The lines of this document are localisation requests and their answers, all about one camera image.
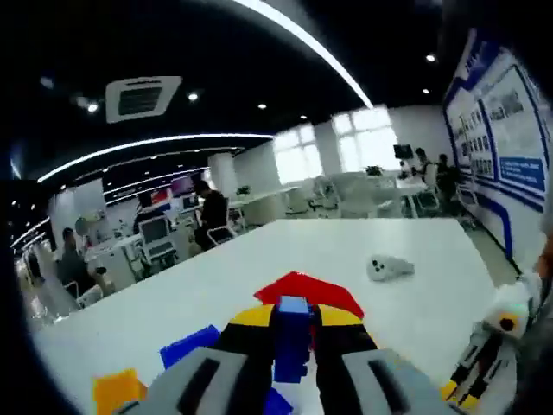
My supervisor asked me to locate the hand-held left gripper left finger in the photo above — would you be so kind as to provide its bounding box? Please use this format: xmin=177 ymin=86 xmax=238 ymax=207
xmin=111 ymin=304 xmax=277 ymax=415

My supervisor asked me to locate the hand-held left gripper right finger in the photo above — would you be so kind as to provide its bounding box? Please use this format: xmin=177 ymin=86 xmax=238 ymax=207
xmin=313 ymin=304 xmax=459 ymax=415

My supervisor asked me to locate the blue toy block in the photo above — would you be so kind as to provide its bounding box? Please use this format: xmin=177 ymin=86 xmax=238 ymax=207
xmin=272 ymin=296 xmax=316 ymax=384

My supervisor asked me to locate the blue plastic bin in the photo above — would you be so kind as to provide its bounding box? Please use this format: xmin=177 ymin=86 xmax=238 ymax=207
xmin=159 ymin=324 xmax=295 ymax=415

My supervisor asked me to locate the red plastic bin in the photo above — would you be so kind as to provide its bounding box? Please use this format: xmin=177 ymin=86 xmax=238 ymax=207
xmin=253 ymin=271 xmax=365 ymax=321

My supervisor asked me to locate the yellow plastic bin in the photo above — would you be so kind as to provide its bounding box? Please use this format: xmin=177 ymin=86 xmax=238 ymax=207
xmin=92 ymin=367 xmax=148 ymax=415

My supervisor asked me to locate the white handheld controller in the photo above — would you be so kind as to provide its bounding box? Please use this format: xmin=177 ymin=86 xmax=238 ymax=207
xmin=366 ymin=254 xmax=416 ymax=283

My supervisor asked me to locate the grey mesh office chair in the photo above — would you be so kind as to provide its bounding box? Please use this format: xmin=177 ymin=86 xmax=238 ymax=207
xmin=140 ymin=215 xmax=178 ymax=265

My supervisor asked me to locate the purple screen monitor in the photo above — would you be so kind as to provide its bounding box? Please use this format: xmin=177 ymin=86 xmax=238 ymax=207
xmin=170 ymin=175 xmax=195 ymax=198

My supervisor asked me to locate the ceiling air conditioner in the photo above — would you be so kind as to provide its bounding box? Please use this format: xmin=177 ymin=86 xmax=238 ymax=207
xmin=105 ymin=76 xmax=183 ymax=125

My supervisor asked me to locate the blue white wall poster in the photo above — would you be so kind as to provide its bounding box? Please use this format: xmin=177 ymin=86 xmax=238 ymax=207
xmin=442 ymin=28 xmax=553 ymax=260

